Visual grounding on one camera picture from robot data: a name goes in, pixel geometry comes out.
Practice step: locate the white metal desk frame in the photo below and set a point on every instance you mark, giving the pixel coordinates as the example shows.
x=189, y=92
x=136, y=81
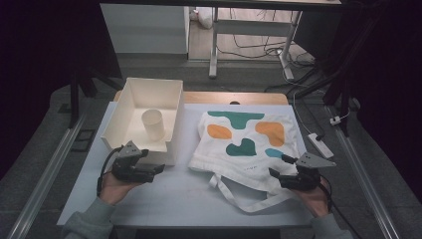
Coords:
x=252, y=27

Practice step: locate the person's right hand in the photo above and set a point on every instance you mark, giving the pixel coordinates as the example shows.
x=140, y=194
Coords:
x=313, y=200

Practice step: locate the white paper cup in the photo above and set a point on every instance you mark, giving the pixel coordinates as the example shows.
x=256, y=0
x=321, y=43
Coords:
x=154, y=127

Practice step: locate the black metal stand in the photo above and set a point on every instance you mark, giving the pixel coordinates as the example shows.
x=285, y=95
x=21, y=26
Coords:
x=345, y=99
x=74, y=99

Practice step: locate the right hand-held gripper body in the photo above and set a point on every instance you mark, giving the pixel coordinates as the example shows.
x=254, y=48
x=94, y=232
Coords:
x=303, y=181

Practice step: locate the white tote bag coloured patches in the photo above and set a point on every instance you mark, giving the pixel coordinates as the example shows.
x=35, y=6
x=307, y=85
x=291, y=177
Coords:
x=245, y=132

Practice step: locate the white power strip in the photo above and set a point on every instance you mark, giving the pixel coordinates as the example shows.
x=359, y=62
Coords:
x=320, y=145

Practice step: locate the small white adapter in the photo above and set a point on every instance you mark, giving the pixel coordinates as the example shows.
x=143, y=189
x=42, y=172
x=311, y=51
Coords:
x=335, y=120

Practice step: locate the white storage box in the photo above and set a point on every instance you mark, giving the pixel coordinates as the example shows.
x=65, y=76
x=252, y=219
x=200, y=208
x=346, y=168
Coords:
x=149, y=93

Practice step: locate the dark floor outlet cover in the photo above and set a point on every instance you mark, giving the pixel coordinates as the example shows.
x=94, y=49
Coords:
x=83, y=140

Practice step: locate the aluminium rail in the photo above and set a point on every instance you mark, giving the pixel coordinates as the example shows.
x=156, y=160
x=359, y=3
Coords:
x=50, y=172
x=365, y=186

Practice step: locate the dark curtain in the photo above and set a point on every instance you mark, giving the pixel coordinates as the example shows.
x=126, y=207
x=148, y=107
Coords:
x=33, y=49
x=391, y=66

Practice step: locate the white cabinet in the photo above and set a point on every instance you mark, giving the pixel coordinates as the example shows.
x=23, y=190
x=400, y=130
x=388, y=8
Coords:
x=142, y=30

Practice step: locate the white plastic bag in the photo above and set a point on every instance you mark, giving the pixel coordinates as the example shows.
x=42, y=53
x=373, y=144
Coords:
x=204, y=17

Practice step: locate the person's left hand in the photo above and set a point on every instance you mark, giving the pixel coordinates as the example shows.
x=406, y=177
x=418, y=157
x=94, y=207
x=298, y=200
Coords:
x=114, y=191

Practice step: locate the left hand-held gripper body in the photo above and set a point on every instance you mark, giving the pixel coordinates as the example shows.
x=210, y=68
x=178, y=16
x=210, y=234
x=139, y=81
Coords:
x=127, y=169

